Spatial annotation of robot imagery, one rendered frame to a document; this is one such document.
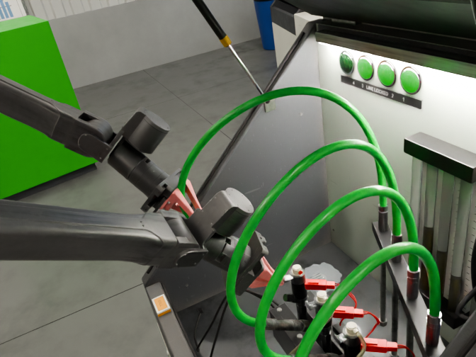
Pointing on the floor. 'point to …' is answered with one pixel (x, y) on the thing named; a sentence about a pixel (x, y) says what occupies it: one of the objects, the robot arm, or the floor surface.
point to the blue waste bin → (265, 23)
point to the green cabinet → (63, 87)
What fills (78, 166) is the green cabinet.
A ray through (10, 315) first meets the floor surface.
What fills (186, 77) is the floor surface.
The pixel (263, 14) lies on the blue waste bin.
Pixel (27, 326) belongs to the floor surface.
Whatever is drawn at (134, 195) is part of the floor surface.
